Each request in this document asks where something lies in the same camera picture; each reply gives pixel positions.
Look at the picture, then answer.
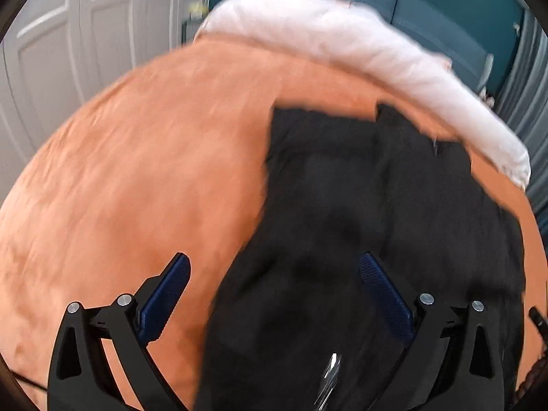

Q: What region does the grey curtain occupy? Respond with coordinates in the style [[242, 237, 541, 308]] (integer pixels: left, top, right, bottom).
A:
[[492, 9, 548, 155]]

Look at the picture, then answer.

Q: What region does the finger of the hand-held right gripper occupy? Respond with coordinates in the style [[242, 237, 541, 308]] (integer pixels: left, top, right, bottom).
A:
[[528, 306, 548, 335]]

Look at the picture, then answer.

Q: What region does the black padded jacket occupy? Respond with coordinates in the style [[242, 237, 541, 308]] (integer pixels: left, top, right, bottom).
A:
[[201, 103, 527, 411]]

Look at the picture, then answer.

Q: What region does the orange bed blanket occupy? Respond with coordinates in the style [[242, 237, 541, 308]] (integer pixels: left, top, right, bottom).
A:
[[0, 36, 548, 411]]

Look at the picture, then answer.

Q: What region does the white panelled wardrobe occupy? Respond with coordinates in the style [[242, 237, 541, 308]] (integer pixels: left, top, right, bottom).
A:
[[0, 0, 215, 172]]

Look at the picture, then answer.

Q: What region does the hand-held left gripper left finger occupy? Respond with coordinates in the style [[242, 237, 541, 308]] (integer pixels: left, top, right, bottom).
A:
[[48, 252, 191, 411]]

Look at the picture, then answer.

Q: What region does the teal padded headboard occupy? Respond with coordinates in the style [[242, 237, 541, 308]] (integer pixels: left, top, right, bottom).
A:
[[210, 0, 525, 95]]

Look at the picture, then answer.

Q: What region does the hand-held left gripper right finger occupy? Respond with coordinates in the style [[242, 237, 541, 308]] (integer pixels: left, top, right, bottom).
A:
[[359, 252, 508, 411]]

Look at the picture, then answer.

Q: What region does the white pillow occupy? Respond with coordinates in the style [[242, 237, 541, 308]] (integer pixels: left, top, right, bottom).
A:
[[192, 0, 532, 189]]

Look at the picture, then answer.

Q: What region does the black cable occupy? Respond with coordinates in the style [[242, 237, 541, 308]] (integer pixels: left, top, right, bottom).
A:
[[9, 368, 51, 395]]

